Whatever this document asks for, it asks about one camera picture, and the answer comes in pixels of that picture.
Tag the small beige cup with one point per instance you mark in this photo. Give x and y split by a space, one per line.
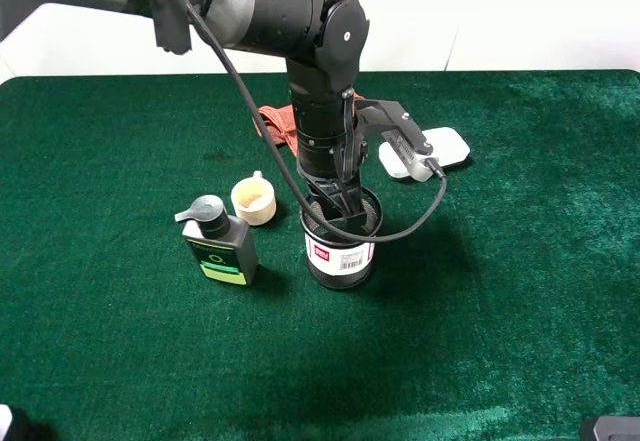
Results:
253 199

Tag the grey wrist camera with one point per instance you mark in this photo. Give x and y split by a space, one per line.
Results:
405 152

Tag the orange microfibre cloth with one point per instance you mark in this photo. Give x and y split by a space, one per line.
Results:
280 124

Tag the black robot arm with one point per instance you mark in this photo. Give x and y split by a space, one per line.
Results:
321 42

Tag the dark grey pump bottle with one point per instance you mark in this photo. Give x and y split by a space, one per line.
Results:
222 244

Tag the green felt table cover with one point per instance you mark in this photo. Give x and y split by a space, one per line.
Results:
512 314

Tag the black and white device corner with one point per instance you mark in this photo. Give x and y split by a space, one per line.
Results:
17 426

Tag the white soap box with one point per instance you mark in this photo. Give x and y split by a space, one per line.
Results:
449 148

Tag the grey object bottom right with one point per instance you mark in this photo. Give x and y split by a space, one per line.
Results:
610 428

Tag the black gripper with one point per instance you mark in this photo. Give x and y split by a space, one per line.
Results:
337 187

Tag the black mesh pen holder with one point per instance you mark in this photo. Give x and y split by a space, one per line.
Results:
335 263

